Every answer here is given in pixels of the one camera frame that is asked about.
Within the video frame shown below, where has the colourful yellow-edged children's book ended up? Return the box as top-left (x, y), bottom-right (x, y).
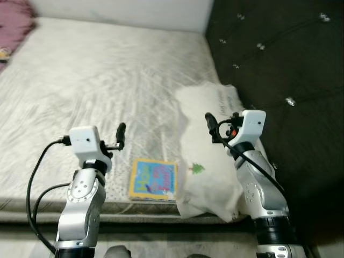
top-left (127, 158), bottom-right (178, 203)

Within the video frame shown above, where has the white pillow with green tree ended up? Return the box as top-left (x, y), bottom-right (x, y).
top-left (174, 82), bottom-right (264, 223)

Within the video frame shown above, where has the white quilted dotted mattress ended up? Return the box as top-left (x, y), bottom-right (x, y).
top-left (0, 16), bottom-right (254, 213)

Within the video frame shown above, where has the black tufted headboard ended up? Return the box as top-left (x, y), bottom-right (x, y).
top-left (204, 0), bottom-right (344, 238)

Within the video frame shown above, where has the dotted fabric bed base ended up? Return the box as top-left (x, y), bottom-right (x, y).
top-left (0, 206), bottom-right (254, 226)

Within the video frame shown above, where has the grey left robot leg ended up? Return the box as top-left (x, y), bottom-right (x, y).
top-left (104, 245), bottom-right (133, 258)

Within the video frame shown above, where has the mauve cartoon print blanket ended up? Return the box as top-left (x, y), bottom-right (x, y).
top-left (0, 0), bottom-right (38, 74)

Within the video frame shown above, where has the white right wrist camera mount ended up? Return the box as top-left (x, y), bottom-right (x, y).
top-left (232, 110), bottom-right (267, 146)

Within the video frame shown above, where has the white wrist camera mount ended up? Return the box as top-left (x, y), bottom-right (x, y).
top-left (232, 110), bottom-right (267, 146)
top-left (68, 126), bottom-right (109, 165)

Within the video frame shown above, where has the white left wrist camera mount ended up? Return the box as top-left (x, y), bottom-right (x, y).
top-left (68, 126), bottom-right (109, 165)

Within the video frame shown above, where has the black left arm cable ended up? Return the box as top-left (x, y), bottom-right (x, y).
top-left (26, 137), bottom-right (74, 254)

